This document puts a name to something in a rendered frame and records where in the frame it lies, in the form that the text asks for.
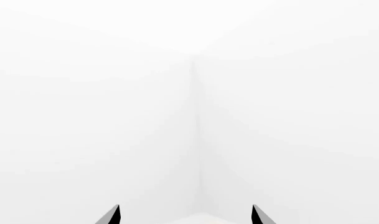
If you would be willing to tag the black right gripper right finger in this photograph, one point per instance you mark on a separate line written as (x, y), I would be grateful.
(260, 217)

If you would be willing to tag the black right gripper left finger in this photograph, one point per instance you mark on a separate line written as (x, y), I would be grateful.
(112, 217)

